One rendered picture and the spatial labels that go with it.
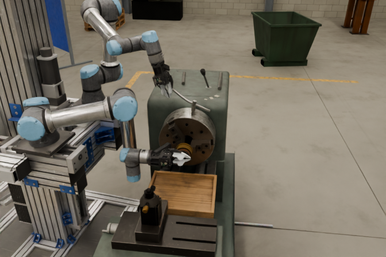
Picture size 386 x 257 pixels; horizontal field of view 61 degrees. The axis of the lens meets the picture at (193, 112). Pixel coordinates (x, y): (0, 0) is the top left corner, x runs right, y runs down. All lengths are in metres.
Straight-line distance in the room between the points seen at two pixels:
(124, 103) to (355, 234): 2.22
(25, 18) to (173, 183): 1.15
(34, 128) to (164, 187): 0.72
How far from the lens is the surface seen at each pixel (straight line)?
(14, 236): 2.81
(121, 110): 1.56
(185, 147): 1.74
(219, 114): 1.93
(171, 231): 1.50
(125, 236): 1.51
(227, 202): 2.29
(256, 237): 2.85
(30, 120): 1.61
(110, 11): 2.02
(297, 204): 3.21
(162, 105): 1.95
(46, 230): 2.60
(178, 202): 1.76
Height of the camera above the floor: 2.06
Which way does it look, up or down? 27 degrees down
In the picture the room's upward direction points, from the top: straight up
